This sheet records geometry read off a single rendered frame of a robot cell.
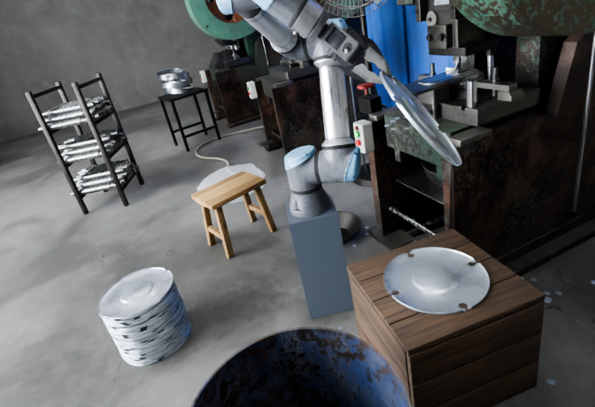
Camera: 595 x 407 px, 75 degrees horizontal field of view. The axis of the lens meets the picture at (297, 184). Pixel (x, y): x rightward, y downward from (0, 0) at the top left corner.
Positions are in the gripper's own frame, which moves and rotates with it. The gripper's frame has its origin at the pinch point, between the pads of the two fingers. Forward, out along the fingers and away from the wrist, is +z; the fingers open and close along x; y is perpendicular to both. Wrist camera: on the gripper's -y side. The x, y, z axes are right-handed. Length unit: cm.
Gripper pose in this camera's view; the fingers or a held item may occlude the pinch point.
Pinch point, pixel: (385, 77)
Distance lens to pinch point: 96.8
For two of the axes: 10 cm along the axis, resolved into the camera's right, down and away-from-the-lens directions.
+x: -5.6, 7.6, 3.3
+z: 8.3, 5.0, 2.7
